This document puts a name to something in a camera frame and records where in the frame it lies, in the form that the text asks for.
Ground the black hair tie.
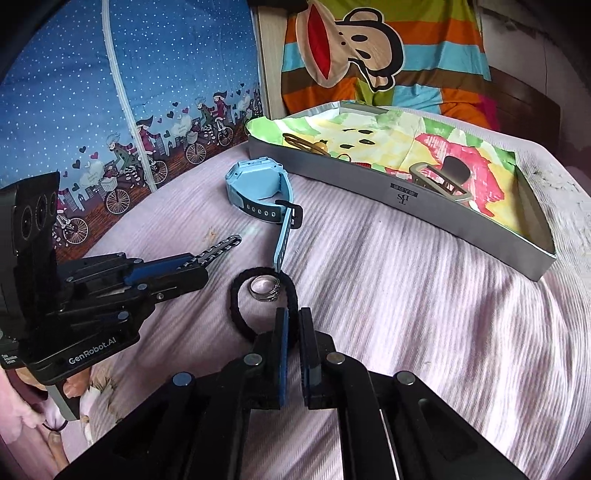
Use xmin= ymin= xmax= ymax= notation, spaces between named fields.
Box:
xmin=229 ymin=267 xmax=298 ymax=344

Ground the grey claw hair clip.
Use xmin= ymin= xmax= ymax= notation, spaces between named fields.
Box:
xmin=409 ymin=156 xmax=476 ymax=204

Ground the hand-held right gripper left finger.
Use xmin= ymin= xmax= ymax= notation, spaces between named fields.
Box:
xmin=55 ymin=307 xmax=291 ymax=480

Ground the dark wooden headboard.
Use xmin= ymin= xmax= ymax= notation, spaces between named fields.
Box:
xmin=487 ymin=65 xmax=561 ymax=134

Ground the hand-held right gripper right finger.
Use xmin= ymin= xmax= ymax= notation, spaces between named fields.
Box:
xmin=298 ymin=307 xmax=529 ymax=480

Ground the colourful paper liner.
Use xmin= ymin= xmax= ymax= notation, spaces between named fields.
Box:
xmin=247 ymin=108 xmax=518 ymax=232

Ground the grey shallow cardboard box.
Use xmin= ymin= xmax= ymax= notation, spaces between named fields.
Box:
xmin=246 ymin=100 xmax=556 ymax=282

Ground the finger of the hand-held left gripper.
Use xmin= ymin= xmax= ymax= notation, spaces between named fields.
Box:
xmin=60 ymin=252 xmax=199 ymax=286
xmin=62 ymin=268 xmax=209 ymax=324

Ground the striped monkey print blanket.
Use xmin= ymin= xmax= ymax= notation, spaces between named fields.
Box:
xmin=279 ymin=0 xmax=502 ymax=130

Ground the silver ring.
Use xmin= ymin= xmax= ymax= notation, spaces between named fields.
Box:
xmin=249 ymin=277 xmax=271 ymax=303

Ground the light blue wrist watch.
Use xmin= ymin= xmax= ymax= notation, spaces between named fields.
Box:
xmin=225 ymin=157 xmax=304 ymax=274

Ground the person's left hand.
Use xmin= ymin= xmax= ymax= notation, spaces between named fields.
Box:
xmin=21 ymin=371 xmax=68 ymax=464

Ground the pale wooden board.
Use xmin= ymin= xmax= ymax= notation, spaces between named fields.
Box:
xmin=252 ymin=0 xmax=289 ymax=118

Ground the pink striped bedsheet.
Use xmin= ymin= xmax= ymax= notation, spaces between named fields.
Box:
xmin=9 ymin=108 xmax=591 ymax=480

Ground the blue printed fabric wardrobe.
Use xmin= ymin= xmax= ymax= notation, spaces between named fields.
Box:
xmin=0 ymin=0 xmax=266 ymax=259

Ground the brown hair tie yellow bead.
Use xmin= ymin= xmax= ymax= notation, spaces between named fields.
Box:
xmin=281 ymin=133 xmax=331 ymax=158

